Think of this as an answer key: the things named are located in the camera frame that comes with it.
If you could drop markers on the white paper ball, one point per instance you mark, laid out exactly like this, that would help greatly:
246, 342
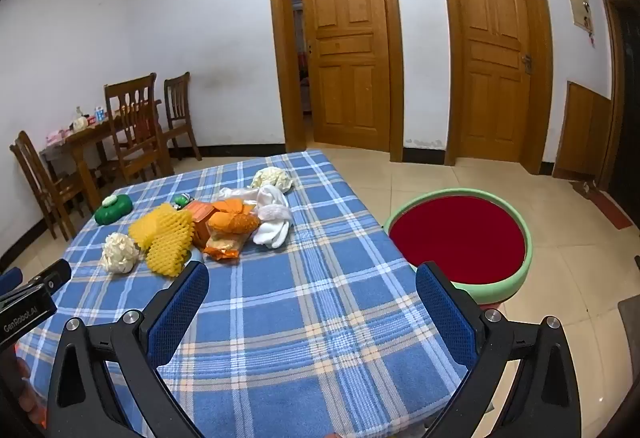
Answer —
272, 179
119, 254

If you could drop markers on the white sock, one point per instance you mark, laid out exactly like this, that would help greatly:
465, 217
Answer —
272, 223

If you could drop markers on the blue and white carton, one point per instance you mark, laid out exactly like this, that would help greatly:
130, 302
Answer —
101, 112

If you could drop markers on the yellow foam fruit net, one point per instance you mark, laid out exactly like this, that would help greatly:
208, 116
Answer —
165, 238

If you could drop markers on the closed wooden door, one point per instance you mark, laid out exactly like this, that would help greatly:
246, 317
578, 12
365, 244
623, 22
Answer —
492, 77

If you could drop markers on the orange cardboard box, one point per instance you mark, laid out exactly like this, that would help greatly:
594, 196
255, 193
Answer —
200, 218

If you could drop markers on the beige wall panel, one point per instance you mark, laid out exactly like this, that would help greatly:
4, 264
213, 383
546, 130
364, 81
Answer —
580, 7

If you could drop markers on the green flower-shaped container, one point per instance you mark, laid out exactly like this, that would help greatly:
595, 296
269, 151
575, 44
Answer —
112, 213

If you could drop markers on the orange snack wrapper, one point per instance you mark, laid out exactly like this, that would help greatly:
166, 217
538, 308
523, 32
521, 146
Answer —
222, 249

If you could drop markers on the open wooden door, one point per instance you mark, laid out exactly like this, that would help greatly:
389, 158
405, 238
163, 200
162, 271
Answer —
345, 67

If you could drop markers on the blue plaid tablecloth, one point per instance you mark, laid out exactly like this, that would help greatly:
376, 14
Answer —
300, 318

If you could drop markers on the red floor mat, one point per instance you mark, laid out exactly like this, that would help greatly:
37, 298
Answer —
607, 208

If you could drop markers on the orange bun packet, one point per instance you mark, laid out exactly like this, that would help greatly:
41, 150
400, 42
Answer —
232, 222

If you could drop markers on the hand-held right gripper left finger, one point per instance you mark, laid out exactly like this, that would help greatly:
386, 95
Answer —
180, 313

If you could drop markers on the red stool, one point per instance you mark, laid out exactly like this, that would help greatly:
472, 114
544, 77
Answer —
460, 238

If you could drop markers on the low wooden cabinet door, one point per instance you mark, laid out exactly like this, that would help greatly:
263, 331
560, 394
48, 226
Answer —
582, 132

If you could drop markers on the tall-backed wooden chair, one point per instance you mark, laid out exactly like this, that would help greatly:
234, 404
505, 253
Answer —
131, 117

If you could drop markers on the wooden dining table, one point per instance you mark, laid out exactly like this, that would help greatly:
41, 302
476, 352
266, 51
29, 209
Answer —
82, 142

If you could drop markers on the white knotted bag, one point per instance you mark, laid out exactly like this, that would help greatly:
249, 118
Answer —
80, 121

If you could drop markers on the pink packet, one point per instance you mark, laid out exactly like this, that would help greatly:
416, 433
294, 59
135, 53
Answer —
56, 135

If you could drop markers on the small green toy figure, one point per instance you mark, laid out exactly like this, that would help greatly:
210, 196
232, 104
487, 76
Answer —
182, 201

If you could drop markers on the dark entrance door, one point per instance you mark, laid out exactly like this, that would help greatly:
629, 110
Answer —
627, 92

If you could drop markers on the wooden door frame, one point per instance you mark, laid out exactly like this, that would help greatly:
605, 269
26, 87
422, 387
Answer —
396, 67
542, 92

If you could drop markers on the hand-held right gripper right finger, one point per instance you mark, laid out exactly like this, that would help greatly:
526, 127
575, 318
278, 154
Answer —
445, 313

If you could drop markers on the person's left hand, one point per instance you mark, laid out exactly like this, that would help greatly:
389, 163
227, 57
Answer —
27, 393

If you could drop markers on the clear plastic bag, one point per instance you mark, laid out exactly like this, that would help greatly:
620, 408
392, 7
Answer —
235, 194

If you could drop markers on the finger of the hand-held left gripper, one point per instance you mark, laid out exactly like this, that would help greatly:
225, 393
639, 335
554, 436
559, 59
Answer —
10, 278
52, 274

